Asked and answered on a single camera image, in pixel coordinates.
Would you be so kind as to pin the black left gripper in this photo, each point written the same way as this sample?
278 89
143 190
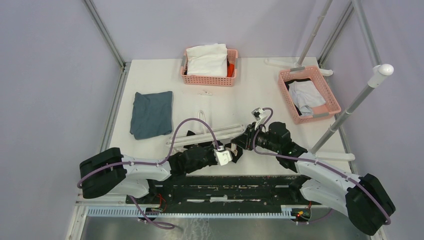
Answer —
212 150

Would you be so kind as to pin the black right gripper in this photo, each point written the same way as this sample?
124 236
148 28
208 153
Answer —
246 140

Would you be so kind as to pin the black underwear beige waistband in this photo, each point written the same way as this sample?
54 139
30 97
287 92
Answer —
236 154

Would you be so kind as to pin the white clip hanger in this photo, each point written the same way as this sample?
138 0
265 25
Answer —
205 135

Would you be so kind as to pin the pink basket with underwear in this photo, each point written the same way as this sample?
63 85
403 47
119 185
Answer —
313 73

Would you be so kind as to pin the pink basket with white cloth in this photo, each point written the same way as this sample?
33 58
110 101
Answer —
232 58

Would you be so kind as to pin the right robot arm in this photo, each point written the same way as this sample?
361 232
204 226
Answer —
363 199

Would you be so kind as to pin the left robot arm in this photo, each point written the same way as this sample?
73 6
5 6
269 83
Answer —
111 172

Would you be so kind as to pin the small white loose clip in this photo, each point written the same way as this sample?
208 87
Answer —
205 93

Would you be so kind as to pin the light grey underwear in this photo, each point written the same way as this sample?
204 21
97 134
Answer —
305 96

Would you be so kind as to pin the folded blue-grey cloth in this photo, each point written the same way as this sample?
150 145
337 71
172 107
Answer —
151 115

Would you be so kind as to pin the white crumpled cloth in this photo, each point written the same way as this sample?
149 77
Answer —
207 60

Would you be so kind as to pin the metal drying rack stand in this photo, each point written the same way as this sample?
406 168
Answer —
380 71

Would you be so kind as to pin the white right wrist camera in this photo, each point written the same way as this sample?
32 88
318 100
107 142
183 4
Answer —
259 115

